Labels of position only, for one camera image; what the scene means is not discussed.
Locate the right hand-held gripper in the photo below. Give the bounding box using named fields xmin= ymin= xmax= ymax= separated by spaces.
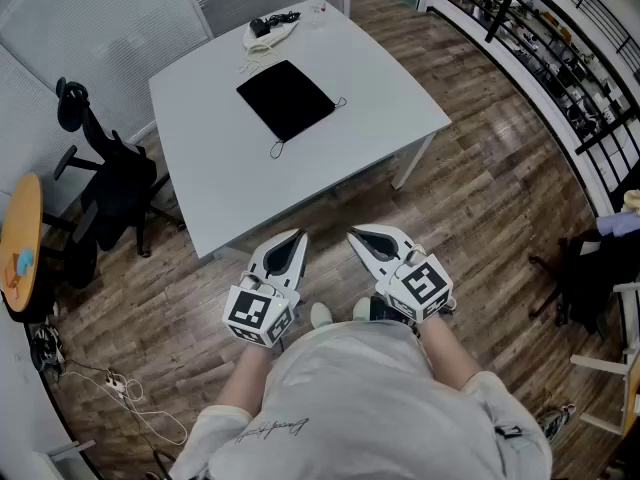
xmin=347 ymin=224 xmax=454 ymax=325

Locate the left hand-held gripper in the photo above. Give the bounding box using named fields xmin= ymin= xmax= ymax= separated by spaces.
xmin=222 ymin=228 xmax=309 ymax=352

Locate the black drawstring bag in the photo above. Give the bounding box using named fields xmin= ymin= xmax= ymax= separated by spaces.
xmin=235 ymin=59 xmax=348 ymax=160

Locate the person's right forearm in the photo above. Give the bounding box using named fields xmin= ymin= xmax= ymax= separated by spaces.
xmin=418 ymin=312 xmax=484 ymax=389

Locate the person's left forearm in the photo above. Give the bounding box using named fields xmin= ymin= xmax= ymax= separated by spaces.
xmin=214 ymin=342 xmax=274 ymax=417

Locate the person's grey shirt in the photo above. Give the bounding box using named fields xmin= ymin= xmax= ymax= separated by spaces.
xmin=169 ymin=317 xmax=554 ymax=480

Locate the black office chair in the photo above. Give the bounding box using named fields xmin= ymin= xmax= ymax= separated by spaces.
xmin=53 ymin=76 xmax=186 ymax=289

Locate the black chair with clothes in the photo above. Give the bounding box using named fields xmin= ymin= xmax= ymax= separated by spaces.
xmin=529 ymin=232 xmax=621 ymax=339

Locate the white power strip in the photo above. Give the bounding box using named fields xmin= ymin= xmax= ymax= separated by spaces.
xmin=103 ymin=371 xmax=129 ymax=397

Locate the purple cloth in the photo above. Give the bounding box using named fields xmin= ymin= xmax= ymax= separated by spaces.
xmin=596 ymin=210 xmax=640 ymax=239

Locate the grey sneaker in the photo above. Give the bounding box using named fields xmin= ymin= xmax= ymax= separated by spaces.
xmin=537 ymin=403 xmax=576 ymax=444

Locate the shelf of assorted items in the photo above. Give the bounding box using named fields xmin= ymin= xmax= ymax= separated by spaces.
xmin=439 ymin=0 xmax=631 ymax=134

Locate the round wooden table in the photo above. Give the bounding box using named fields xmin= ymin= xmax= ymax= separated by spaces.
xmin=0 ymin=171 xmax=44 ymax=314

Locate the orange cardboard box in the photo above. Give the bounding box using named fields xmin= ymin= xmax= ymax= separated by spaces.
xmin=2 ymin=262 xmax=24 ymax=299

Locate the white floor cable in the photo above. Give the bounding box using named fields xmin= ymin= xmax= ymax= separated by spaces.
xmin=64 ymin=367 xmax=189 ymax=447

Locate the white cloth drawstring bag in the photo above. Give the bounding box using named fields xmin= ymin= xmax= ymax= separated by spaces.
xmin=236 ymin=17 xmax=301 ymax=75

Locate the white wooden frame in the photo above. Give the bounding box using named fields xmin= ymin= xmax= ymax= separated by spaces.
xmin=569 ymin=282 xmax=640 ymax=437

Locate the tangled cable bundle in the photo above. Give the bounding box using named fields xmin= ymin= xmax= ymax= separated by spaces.
xmin=29 ymin=317 xmax=66 ymax=374

